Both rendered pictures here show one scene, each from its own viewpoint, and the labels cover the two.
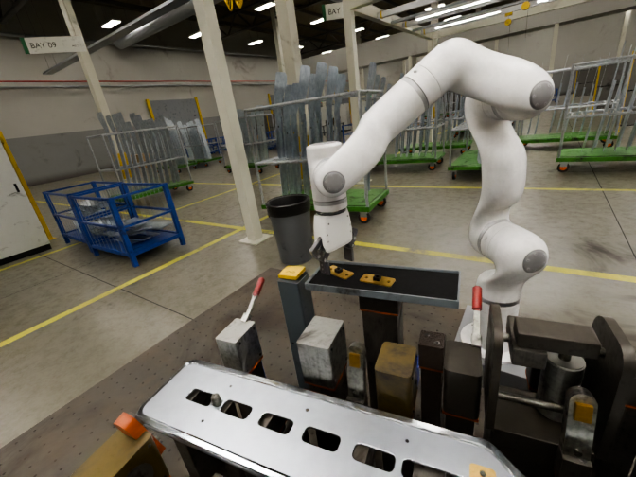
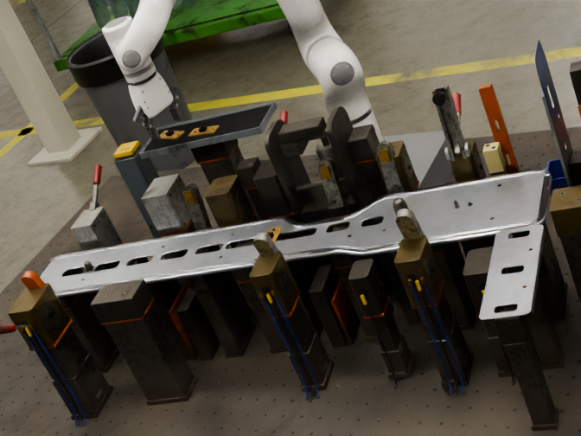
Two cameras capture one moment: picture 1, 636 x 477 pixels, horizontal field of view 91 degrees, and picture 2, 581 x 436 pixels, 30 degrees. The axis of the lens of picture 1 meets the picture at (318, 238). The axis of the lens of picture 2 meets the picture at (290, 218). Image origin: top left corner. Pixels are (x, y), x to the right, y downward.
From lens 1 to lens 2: 213 cm
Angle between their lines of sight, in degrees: 6
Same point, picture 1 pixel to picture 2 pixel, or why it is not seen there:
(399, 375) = (220, 194)
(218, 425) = (96, 277)
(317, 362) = (162, 209)
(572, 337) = (305, 126)
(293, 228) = not seen: hidden behind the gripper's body
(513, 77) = not seen: outside the picture
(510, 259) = (322, 78)
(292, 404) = (151, 247)
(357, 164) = (145, 40)
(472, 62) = not seen: outside the picture
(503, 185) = (293, 10)
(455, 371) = (259, 178)
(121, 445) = (31, 293)
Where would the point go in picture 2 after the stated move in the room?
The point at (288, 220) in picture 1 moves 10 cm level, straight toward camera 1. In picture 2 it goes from (124, 86) to (126, 92)
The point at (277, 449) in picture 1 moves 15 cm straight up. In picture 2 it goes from (143, 269) to (118, 221)
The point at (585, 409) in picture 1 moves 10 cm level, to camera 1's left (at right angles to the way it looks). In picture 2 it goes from (324, 169) to (285, 186)
